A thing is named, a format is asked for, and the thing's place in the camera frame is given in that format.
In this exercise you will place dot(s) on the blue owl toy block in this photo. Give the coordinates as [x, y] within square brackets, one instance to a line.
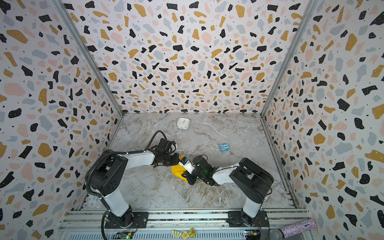
[224, 147]

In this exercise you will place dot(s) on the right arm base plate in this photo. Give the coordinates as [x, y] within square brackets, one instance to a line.
[240, 219]

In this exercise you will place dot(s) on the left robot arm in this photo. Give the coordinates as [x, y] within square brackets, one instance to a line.
[104, 177]

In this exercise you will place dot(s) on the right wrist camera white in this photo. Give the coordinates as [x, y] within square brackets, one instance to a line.
[185, 162]

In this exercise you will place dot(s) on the aluminium rail frame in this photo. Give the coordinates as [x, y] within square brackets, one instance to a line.
[210, 224]

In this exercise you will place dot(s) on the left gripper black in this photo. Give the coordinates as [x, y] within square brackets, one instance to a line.
[175, 162]

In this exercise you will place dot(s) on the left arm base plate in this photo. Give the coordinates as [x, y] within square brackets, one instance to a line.
[135, 220]

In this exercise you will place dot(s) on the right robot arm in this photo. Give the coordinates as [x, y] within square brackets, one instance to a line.
[251, 179]

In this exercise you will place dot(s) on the colourful stickers on rail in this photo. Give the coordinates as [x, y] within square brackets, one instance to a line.
[185, 235]

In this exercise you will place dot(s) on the yellow square paper sheet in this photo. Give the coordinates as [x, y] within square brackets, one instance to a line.
[179, 169]

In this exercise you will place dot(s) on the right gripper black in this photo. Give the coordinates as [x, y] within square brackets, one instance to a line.
[191, 174]

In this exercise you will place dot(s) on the glitter microphone right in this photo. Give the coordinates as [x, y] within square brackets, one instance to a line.
[292, 230]

